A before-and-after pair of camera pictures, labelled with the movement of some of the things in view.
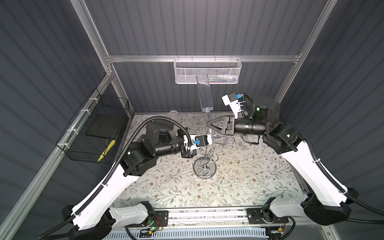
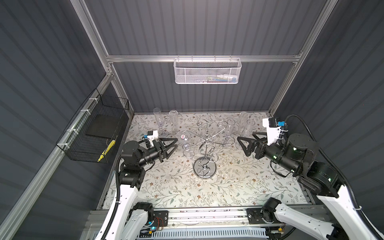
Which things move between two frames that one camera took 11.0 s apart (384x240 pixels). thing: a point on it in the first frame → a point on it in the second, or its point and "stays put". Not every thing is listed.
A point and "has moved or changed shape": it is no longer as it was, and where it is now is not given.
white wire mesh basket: x=220 y=71 stays put
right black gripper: x=223 y=128 → x=259 y=145
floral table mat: x=236 y=172 stays put
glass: x=229 y=140 stays put
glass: x=205 y=96 has moved or changed shape
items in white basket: x=222 y=78 stays put
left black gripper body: x=180 y=132 → x=157 y=147
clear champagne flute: x=174 y=115 stays put
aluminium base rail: x=249 y=218 stays put
